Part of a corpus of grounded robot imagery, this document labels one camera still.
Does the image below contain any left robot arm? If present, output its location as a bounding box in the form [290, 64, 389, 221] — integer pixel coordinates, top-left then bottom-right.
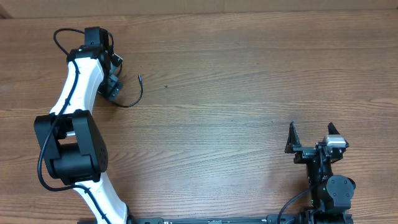
[34, 27, 135, 223]

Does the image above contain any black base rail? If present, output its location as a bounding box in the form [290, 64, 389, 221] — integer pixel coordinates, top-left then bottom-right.
[77, 213, 354, 224]

